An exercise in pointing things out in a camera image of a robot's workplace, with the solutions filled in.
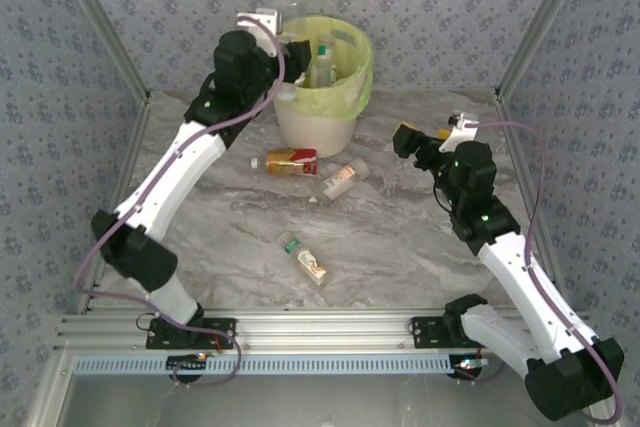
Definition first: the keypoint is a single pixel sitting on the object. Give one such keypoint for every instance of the white label green print bottle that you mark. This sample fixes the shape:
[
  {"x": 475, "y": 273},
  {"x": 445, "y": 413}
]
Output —
[{"x": 325, "y": 61}]

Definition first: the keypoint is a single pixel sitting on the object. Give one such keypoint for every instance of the clear bottle orange stripe label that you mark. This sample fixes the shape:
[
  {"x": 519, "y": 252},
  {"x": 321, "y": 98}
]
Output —
[{"x": 342, "y": 176}]

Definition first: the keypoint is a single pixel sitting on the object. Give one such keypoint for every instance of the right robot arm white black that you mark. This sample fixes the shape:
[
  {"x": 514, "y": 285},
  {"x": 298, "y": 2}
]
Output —
[{"x": 520, "y": 287}]

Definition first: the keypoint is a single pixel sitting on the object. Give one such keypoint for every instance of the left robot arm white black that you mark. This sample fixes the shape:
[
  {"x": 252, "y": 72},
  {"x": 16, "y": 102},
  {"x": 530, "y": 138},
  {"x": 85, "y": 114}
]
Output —
[{"x": 165, "y": 187}]

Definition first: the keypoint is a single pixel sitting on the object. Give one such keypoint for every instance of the light green bin liner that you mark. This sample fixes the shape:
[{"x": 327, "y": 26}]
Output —
[{"x": 325, "y": 102}]

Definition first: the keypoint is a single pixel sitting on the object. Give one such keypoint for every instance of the white plastic bin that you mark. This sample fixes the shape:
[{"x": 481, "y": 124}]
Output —
[{"x": 315, "y": 134}]

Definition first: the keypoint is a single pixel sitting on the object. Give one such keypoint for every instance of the red gold label bottle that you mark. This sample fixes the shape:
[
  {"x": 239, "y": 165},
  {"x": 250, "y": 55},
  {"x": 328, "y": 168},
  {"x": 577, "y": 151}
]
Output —
[{"x": 295, "y": 162}]

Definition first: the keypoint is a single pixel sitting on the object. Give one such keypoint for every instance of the green cap cream label bottle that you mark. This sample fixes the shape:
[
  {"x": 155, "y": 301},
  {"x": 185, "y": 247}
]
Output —
[{"x": 310, "y": 264}]

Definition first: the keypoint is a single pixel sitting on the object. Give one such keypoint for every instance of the small circuit board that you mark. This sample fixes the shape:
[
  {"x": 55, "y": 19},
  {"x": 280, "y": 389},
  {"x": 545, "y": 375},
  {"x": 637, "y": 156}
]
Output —
[
  {"x": 470, "y": 363},
  {"x": 185, "y": 361}
]

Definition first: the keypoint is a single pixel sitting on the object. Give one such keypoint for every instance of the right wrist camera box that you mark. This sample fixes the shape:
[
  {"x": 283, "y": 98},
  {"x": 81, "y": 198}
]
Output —
[{"x": 462, "y": 128}]

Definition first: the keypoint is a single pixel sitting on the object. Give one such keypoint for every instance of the aluminium side rail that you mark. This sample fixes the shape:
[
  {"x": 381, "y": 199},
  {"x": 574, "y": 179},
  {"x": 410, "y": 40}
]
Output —
[
  {"x": 515, "y": 147},
  {"x": 129, "y": 157}
]

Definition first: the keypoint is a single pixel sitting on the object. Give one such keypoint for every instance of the aluminium frame post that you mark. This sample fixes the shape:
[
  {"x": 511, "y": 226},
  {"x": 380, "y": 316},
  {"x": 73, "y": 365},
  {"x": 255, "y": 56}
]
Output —
[
  {"x": 102, "y": 22},
  {"x": 542, "y": 22}
]

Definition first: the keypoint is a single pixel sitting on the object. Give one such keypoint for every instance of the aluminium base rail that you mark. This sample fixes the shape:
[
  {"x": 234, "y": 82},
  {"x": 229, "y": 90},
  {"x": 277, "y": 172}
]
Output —
[{"x": 320, "y": 329}]

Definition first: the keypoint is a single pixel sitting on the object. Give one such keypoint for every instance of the aluminium lower frame rail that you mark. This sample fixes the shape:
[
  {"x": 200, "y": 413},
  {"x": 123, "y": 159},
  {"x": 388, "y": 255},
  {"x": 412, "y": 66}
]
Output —
[{"x": 50, "y": 392}]

